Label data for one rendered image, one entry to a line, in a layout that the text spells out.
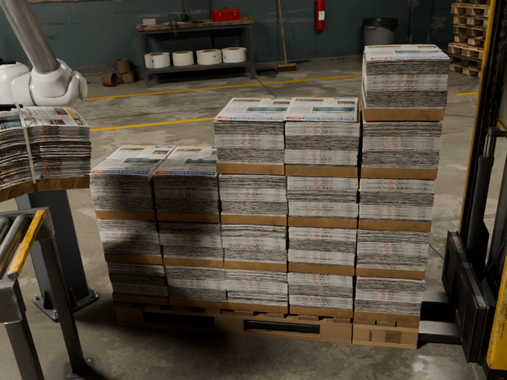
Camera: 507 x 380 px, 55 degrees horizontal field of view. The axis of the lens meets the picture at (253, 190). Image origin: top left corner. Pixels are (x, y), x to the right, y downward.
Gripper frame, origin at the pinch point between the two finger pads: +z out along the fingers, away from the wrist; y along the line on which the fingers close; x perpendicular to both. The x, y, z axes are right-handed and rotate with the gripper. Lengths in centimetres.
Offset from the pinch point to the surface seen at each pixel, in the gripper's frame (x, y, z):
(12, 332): 41, 66, -15
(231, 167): 11, 37, 75
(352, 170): 44, 33, 111
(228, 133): 11, 23, 74
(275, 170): 24, 37, 89
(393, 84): 51, -1, 120
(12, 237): 9, 50, -9
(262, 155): 20, 31, 85
